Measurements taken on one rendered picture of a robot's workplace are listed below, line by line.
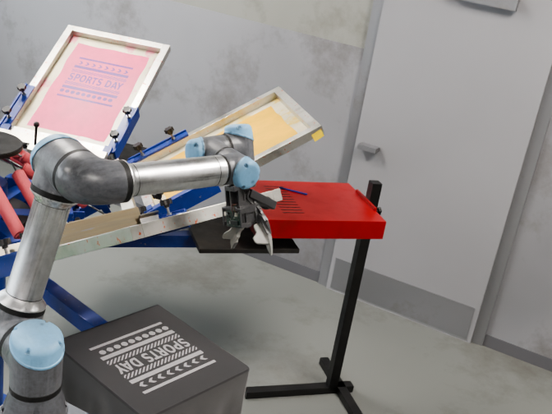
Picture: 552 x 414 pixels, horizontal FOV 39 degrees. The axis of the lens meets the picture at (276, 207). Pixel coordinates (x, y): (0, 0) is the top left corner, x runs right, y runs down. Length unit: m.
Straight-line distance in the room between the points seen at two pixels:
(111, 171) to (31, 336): 0.41
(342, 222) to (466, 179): 1.40
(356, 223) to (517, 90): 1.45
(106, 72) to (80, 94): 0.19
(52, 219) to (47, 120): 2.22
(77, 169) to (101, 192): 0.07
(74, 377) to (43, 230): 0.89
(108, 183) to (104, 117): 2.29
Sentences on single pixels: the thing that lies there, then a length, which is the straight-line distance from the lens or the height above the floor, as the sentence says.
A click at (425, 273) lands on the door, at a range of 4.95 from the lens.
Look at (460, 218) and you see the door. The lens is 4.77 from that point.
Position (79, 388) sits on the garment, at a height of 0.86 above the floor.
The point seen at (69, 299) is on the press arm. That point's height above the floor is 0.92.
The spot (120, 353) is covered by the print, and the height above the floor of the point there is 0.95.
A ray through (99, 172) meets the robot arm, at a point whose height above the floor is 1.81.
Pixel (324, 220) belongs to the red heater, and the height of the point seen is 1.10.
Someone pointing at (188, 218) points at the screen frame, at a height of 1.54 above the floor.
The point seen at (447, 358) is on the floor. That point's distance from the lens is 4.82.
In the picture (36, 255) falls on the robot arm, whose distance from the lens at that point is 1.86.
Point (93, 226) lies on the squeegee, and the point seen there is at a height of 1.27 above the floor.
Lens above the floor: 2.43
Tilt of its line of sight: 22 degrees down
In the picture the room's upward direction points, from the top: 9 degrees clockwise
